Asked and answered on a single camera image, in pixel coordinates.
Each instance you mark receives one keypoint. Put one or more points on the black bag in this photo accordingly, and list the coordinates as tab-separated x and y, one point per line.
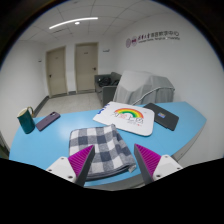
105	81

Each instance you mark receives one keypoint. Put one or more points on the purple smartphone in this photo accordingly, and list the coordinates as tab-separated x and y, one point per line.
48	121

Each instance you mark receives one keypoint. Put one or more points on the grey white checked towel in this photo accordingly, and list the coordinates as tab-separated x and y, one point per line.
106	146

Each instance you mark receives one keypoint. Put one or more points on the beige door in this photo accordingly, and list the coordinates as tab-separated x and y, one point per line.
56	71
86	66

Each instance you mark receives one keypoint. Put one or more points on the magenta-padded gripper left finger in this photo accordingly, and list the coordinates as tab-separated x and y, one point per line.
78	162

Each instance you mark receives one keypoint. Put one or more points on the long ceiling light strip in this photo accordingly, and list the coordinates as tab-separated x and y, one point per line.
71	22

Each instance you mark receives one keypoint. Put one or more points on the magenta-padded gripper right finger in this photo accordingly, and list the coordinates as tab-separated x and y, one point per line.
150	162

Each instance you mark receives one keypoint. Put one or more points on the wall lettering sign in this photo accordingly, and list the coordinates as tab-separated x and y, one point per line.
153	38

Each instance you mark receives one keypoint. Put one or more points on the dark green mug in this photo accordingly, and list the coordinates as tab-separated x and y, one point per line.
26	122

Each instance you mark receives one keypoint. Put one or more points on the grey cloth-covered equipment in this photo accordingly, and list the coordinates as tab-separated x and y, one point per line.
143	85

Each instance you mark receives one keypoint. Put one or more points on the white rainbow print board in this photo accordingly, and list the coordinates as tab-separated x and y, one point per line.
126	118

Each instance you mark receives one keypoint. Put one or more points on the small round ceiling light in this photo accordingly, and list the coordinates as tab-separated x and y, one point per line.
77	23

